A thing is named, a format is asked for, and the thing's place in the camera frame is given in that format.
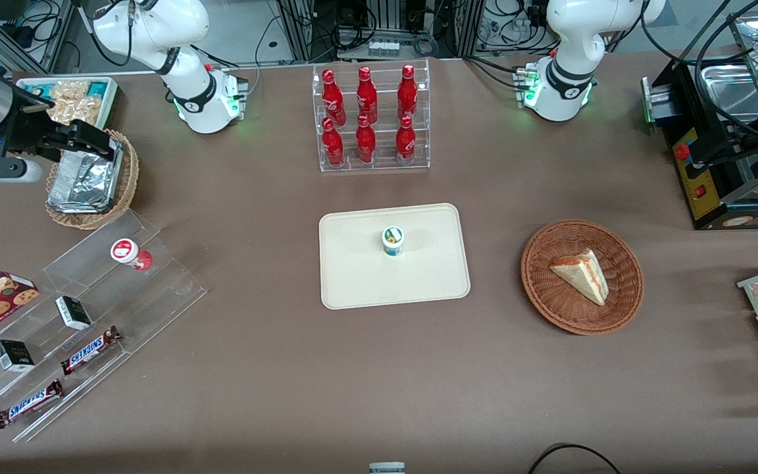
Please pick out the Snickers chocolate bar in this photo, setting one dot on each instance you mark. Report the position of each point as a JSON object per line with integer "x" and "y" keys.
{"x": 89, "y": 350}
{"x": 29, "y": 403}

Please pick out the oval wicker basket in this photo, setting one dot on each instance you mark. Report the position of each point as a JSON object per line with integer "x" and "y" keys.
{"x": 130, "y": 184}

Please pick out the clear acrylic tiered display stand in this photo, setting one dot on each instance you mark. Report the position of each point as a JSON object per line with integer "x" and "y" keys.
{"x": 122, "y": 296}

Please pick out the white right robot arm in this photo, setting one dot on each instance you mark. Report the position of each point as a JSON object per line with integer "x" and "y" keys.
{"x": 201, "y": 105}

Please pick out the clear acrylic bottle rack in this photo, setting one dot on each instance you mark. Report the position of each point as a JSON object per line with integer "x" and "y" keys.
{"x": 385, "y": 115}

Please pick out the small black tissue box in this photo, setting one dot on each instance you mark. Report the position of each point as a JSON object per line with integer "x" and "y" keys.
{"x": 74, "y": 313}
{"x": 14, "y": 356}

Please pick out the teal snack packet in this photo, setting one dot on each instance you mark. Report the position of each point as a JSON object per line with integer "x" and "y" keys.
{"x": 97, "y": 88}
{"x": 40, "y": 85}

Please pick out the black machine yellow panel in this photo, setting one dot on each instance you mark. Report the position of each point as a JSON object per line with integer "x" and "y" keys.
{"x": 698, "y": 191}

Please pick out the stack of foil containers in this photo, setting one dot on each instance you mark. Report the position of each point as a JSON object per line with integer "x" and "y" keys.
{"x": 86, "y": 181}

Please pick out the white rectangular snack bin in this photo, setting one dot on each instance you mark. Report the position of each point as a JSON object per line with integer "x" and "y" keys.
{"x": 112, "y": 99}

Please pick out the red gum bottle white lid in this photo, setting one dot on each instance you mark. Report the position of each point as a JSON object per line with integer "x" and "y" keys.
{"x": 126, "y": 251}

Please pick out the white power strip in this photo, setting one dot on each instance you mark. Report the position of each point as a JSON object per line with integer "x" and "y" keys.
{"x": 384, "y": 47}

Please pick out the small grey device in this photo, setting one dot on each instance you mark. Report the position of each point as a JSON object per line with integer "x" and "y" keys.
{"x": 387, "y": 468}

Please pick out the round brown wicker basket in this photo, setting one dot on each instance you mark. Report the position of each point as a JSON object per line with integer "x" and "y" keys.
{"x": 543, "y": 296}

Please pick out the clear bag of crackers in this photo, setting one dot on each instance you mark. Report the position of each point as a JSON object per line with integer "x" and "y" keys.
{"x": 83, "y": 110}
{"x": 70, "y": 89}

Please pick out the triangle sandwich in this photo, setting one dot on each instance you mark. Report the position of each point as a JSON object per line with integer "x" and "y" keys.
{"x": 583, "y": 275}

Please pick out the beige plastic tray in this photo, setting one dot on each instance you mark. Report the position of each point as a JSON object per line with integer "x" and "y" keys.
{"x": 353, "y": 270}

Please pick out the green gum bottle white lid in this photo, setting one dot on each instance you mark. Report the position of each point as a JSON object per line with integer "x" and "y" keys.
{"x": 393, "y": 241}

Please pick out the stainless steel pan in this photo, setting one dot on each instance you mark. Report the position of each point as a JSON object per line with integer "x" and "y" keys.
{"x": 731, "y": 92}

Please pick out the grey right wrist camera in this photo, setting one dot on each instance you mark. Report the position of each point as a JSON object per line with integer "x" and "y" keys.
{"x": 14, "y": 171}

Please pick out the red cola bottle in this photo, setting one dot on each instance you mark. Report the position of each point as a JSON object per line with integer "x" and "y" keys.
{"x": 367, "y": 95}
{"x": 333, "y": 143}
{"x": 333, "y": 99}
{"x": 407, "y": 92}
{"x": 366, "y": 141}
{"x": 406, "y": 141}

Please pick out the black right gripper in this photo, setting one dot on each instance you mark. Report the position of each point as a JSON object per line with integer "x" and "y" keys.
{"x": 25, "y": 127}

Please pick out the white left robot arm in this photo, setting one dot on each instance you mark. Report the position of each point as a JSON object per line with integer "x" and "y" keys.
{"x": 570, "y": 79}

